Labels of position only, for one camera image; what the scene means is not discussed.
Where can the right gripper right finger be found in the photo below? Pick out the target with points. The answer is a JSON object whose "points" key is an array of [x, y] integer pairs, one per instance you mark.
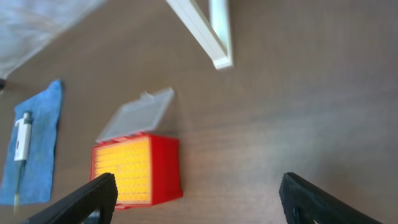
{"points": [[314, 202]]}

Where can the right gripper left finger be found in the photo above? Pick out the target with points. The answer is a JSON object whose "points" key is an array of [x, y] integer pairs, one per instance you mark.
{"points": [[77, 199]]}

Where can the white pipette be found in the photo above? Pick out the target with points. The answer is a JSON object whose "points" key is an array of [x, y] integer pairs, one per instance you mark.
{"points": [[23, 143]]}

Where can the blue cloth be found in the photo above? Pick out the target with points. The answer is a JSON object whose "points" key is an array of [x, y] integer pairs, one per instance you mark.
{"points": [[40, 149]]}

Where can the red and yellow tip box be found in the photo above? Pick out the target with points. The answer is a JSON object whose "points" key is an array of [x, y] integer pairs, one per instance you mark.
{"points": [[164, 168]]}

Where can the white and blue stand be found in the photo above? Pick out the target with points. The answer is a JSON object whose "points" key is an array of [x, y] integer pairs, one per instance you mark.
{"points": [[211, 40]]}

